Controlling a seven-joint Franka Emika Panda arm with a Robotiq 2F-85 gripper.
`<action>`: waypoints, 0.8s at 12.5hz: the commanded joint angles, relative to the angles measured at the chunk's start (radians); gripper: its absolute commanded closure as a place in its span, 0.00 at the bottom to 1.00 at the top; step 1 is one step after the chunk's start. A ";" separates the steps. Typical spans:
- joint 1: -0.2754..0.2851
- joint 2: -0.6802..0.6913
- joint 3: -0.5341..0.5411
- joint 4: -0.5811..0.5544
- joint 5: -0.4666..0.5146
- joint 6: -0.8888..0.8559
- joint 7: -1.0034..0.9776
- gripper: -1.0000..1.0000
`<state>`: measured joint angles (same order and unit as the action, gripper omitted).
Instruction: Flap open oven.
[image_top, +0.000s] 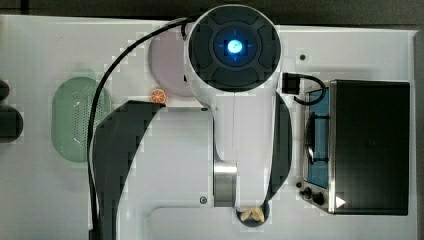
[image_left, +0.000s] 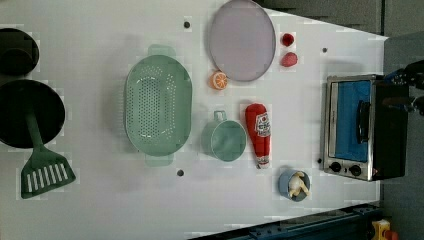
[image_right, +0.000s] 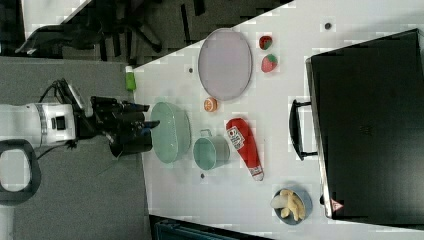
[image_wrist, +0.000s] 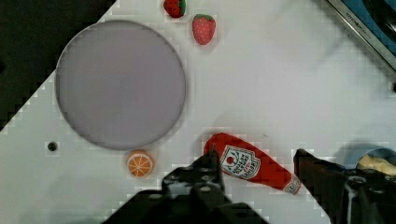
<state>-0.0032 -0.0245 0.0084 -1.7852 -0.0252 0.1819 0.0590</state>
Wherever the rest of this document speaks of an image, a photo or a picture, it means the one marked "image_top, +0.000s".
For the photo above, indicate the black toaster oven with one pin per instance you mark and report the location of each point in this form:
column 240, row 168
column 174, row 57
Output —
column 356, row 148

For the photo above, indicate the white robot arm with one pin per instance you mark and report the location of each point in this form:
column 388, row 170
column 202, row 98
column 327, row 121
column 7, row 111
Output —
column 233, row 150

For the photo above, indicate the orange slice toy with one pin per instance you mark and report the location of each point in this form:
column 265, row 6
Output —
column 158, row 96

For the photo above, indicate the lilac round plate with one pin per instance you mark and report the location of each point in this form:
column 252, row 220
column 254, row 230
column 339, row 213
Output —
column 166, row 61

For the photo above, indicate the bowl of banana chips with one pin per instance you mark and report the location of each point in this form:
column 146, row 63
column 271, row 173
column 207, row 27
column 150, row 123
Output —
column 253, row 217

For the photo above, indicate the green perforated colander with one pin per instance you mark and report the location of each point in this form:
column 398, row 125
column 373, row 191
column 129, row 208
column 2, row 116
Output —
column 71, row 108

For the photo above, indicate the black cylinder upper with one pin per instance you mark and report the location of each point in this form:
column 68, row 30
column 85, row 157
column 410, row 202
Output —
column 4, row 90

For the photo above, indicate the black camera box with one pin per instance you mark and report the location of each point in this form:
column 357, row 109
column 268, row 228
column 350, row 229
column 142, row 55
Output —
column 291, row 83

